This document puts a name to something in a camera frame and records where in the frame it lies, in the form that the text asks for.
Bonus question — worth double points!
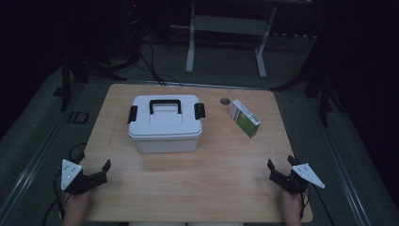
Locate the white metal stand frame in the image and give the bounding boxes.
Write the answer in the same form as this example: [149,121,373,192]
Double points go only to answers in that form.
[184,0,279,80]

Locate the white plastic storage box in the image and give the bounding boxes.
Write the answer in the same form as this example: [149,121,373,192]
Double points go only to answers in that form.
[130,133,202,154]

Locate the right hand-held gripper black cable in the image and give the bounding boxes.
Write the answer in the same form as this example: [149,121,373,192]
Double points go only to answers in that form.
[298,184,335,226]

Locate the hand-held gripper black cable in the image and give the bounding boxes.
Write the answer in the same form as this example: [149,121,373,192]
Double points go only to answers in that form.
[41,142,88,226]
[298,184,335,226]

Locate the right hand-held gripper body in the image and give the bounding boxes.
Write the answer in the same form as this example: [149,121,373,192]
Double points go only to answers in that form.
[270,162,327,196]

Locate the person's right hand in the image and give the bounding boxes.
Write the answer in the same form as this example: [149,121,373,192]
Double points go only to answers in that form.
[280,189,308,218]

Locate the person's left hand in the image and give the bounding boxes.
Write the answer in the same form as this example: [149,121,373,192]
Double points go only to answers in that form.
[63,190,91,218]

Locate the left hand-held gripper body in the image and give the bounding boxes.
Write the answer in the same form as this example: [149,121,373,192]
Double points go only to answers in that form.
[60,158,108,196]

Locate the white box lid black handle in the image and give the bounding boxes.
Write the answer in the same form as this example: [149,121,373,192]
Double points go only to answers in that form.
[127,94,207,141]

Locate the left hand-held gripper black cable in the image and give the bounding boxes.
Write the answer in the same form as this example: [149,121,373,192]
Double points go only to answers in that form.
[41,142,88,226]

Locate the green and white carton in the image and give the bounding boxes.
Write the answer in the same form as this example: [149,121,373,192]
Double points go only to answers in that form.
[228,99,262,139]

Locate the black floor cables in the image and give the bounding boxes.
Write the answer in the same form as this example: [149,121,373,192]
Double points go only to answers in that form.
[136,40,184,88]

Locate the black tripod stand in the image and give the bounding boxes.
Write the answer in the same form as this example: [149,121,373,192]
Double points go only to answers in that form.
[268,31,346,127]
[52,0,140,113]

